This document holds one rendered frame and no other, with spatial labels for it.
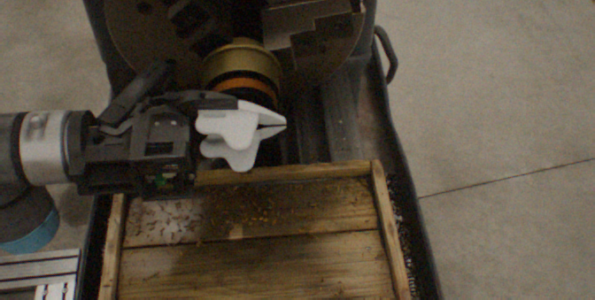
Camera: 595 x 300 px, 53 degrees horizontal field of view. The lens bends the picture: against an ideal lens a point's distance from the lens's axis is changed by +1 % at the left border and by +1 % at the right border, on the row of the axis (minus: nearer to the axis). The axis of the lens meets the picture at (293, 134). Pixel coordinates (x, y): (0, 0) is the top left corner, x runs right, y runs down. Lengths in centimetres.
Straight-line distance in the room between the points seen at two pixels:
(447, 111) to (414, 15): 53
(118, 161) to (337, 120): 41
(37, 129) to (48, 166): 4
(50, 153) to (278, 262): 30
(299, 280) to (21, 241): 32
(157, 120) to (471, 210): 143
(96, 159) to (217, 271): 23
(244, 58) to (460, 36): 188
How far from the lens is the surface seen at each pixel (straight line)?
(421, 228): 114
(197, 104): 60
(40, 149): 62
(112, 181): 60
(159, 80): 67
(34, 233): 74
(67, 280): 157
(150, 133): 59
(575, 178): 211
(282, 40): 67
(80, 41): 249
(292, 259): 75
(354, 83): 105
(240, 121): 60
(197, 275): 75
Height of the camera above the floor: 155
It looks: 50 degrees down
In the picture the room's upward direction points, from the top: straight up
